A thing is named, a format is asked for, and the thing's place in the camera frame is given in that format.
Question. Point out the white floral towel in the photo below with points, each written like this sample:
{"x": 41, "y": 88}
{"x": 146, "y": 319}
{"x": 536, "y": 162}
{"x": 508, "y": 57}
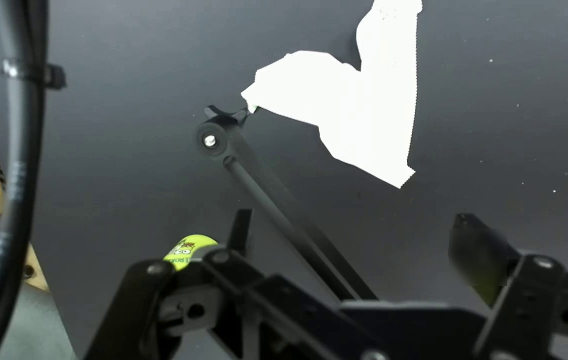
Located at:
{"x": 364, "y": 114}

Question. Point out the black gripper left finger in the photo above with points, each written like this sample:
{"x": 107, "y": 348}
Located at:
{"x": 241, "y": 229}

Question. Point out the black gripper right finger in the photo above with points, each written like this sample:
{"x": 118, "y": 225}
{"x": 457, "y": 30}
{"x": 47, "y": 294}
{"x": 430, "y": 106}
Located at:
{"x": 481, "y": 257}

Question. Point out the yellow green mug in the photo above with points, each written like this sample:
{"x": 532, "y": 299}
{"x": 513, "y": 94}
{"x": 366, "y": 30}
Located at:
{"x": 190, "y": 249}

